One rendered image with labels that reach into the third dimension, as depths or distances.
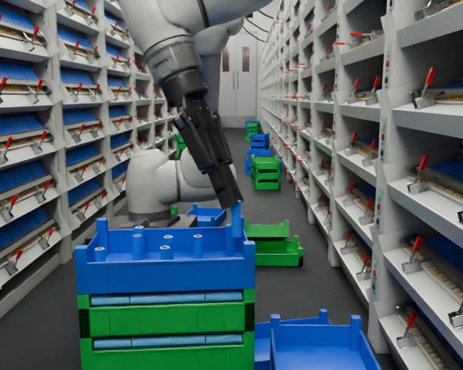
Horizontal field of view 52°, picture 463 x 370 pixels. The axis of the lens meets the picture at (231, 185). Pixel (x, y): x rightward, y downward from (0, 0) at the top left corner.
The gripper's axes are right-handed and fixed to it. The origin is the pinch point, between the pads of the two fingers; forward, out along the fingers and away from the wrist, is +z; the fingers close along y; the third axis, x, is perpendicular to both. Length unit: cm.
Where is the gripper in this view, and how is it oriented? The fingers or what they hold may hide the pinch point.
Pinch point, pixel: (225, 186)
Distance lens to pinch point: 81.4
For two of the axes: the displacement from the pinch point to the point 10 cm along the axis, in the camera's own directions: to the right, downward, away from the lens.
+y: -4.3, 1.7, -8.9
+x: 8.2, -3.5, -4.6
